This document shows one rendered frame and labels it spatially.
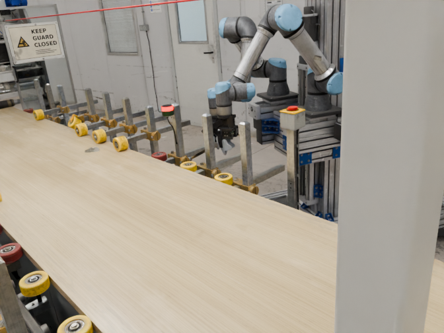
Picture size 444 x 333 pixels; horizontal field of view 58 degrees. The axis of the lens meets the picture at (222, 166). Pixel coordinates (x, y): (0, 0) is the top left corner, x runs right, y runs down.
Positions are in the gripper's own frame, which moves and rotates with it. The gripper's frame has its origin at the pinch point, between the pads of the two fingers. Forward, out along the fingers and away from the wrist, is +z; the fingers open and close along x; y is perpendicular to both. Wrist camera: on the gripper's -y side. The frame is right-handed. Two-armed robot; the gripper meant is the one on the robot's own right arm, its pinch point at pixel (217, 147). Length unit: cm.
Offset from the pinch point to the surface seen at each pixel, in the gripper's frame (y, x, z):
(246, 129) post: -30, -56, -29
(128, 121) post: -31, 44, -19
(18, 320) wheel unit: -138, -86, -20
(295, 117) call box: -32, -84, -39
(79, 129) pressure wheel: -51, 71, -15
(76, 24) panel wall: 182, 559, -65
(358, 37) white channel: -127, -161, -79
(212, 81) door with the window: 211, 240, 20
